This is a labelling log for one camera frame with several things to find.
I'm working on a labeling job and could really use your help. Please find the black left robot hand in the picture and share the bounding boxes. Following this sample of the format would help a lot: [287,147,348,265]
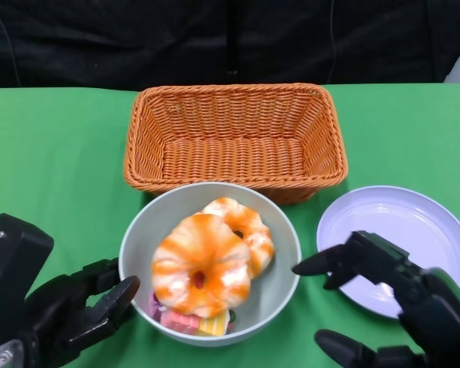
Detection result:
[22,258,142,368]

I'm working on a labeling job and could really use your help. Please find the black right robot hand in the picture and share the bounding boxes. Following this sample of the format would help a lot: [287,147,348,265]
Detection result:
[291,231,460,368]

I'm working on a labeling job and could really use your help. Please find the pale green ribbed bowl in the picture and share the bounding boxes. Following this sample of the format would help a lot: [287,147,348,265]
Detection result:
[118,182,303,348]

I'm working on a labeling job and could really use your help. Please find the pink and yellow layered cake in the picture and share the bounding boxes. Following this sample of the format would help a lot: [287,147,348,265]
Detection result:
[159,309,231,337]

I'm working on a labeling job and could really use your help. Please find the orange striped ring bread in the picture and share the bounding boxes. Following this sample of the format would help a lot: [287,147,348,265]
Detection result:
[151,213,253,319]
[201,197,276,280]

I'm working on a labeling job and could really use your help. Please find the lavender round plate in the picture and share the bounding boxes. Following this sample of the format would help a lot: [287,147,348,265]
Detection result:
[316,186,460,320]

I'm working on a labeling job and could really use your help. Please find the orange wicker basket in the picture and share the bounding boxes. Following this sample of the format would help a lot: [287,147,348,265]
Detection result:
[123,83,349,206]

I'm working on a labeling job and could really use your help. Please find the green tablecloth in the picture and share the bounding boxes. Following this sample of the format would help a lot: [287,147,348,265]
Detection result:
[0,82,460,368]

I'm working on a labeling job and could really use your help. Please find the black backdrop curtain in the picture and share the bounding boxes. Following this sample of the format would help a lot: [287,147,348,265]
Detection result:
[0,0,460,90]

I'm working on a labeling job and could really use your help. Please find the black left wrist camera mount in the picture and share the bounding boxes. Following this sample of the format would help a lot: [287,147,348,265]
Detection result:
[0,213,55,346]

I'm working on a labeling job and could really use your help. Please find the thin backdrop cable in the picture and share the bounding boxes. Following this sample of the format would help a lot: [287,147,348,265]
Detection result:
[325,0,338,84]
[0,0,23,88]

